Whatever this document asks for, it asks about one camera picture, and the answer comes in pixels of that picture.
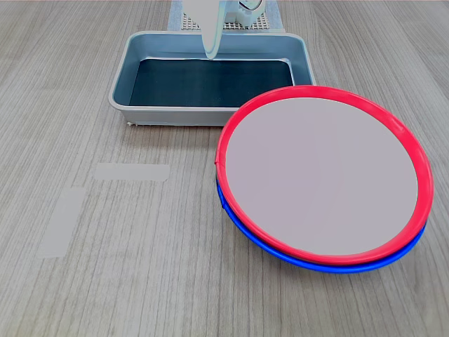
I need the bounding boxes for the pale perforated base plate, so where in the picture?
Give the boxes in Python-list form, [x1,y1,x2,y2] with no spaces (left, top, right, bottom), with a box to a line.
[182,12,272,32]

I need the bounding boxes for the steel tray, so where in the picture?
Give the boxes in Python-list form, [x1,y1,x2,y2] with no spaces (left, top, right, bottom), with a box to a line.
[107,30,317,128]

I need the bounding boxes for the short clear tape strip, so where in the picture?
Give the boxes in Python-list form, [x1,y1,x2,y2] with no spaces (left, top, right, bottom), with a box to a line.
[93,162,172,182]

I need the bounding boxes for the black tray mat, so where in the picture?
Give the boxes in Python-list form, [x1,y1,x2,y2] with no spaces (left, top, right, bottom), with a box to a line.
[128,58,295,107]

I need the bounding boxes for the long clear tape strip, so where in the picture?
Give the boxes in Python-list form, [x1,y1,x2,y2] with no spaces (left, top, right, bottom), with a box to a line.
[37,187,87,259]

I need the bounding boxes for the red-rimmed white plate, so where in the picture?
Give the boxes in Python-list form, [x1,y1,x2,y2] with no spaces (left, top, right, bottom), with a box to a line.
[214,84,435,266]

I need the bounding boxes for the blue-rimmed white plate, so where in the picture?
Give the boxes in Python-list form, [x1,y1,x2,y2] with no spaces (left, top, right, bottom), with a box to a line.
[215,175,427,276]

